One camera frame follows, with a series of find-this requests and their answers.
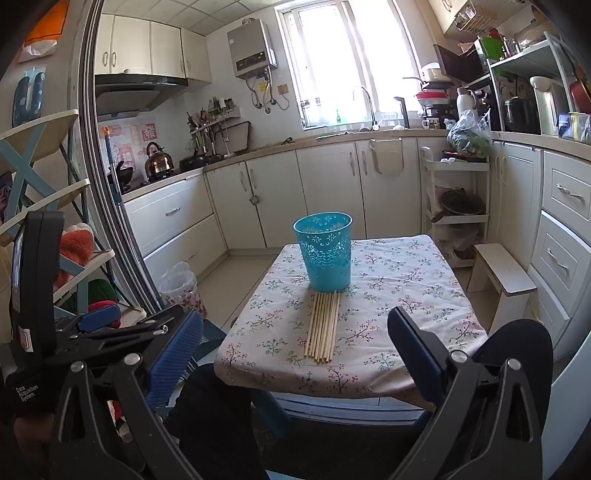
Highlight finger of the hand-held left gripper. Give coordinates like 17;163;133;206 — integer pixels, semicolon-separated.
55;305;188;358
69;303;123;340

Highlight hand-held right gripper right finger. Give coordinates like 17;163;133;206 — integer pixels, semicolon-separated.
387;305;546;480

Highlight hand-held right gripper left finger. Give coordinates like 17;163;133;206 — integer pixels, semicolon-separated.
48;310;205;480

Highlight bundle of wooden chopsticks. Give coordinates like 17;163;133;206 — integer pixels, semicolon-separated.
305;290;341;365

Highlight teal plastic lattice basket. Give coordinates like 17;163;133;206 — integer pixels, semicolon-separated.
293;211;354;293

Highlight teal cardboard box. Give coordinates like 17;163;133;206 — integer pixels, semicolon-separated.
191;320;228;370

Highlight orange plush toy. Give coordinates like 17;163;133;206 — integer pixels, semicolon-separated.
60;224;96;278

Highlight trash bin with plastic bag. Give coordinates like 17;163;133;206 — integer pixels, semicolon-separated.
159;262;208;320

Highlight floral tablecloth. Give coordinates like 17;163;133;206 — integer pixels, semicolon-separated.
213;234;490;411

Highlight person's left leg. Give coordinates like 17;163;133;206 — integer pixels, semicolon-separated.
164;364;271;480

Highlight white two-drawer base cabinet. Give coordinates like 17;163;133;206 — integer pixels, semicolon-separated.
122;175;228;280

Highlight white wooden stool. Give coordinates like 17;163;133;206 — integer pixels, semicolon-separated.
466;242;539;333

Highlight black wok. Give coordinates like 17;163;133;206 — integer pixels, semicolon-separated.
113;161;136;191

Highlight steel whistling kettle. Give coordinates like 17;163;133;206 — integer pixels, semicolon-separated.
144;141;175;176

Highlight black small pot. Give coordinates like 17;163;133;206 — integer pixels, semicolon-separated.
179;154;222;171

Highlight blue hanging slippers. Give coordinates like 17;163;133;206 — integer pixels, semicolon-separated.
13;67;47;127

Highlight white rolling cart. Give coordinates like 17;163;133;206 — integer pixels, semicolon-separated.
420;147;491;269

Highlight white base cabinets under window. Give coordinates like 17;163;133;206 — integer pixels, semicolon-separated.
205;138;426;251

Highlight white base cabinet with drawers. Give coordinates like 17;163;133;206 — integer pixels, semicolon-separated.
489;138;591;365

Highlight white hanging door bin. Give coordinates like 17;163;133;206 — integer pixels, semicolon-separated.
368;137;404;175

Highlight black range hood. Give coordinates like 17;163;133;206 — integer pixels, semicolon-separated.
95;73;189;121

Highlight plastic bag of vegetables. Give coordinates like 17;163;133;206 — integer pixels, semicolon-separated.
445;110;494;160

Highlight black tap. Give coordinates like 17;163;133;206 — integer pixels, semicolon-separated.
394;96;411;130

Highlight orange plastic bag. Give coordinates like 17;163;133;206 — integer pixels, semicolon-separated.
22;0;71;57

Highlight white thermos jug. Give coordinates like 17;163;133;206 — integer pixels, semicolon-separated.
456;87;478;121

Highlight stack of red bowls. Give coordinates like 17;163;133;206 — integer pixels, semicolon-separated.
414;88;451;109

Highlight chrome gooseneck faucet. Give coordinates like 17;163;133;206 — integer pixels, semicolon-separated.
353;85;382;132

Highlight blue carton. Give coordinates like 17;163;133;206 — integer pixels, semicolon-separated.
556;112;591;141

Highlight white electric thermo pot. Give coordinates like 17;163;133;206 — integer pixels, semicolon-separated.
529;76;571;137

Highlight black microwave oven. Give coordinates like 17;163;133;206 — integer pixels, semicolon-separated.
434;44;485;86

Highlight kitchen window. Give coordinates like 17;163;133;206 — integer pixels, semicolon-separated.
276;0;444;131

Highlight grey gas water heater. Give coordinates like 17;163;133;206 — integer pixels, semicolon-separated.
226;19;279;79

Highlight red frying pan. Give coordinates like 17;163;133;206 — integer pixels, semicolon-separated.
567;51;591;114

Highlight green cutting board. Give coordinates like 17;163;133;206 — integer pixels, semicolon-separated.
480;34;506;61

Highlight white countertop shelf rack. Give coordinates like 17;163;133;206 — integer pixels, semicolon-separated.
464;32;591;136

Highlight grey mop handle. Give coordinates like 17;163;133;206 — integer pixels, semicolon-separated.
102;126;127;204

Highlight wooden shelf with blue frame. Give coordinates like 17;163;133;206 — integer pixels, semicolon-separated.
0;108;116;319

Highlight grey sliding door frame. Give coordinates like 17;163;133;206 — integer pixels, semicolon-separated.
69;0;162;315

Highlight red paper wall stickers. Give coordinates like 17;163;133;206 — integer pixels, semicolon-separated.
108;122;158;172

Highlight wall utensil rack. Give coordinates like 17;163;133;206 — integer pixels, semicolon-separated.
187;97;241;158

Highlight cream wall cabinets beside hood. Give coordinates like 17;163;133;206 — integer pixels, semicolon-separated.
95;13;213;85

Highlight cream wall cabinets above rack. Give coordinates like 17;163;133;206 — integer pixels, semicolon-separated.
427;0;467;40

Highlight wire basket with jars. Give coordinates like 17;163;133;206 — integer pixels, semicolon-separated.
455;4;478;33

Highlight white wire hanging basket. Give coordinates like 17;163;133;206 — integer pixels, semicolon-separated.
471;2;509;31

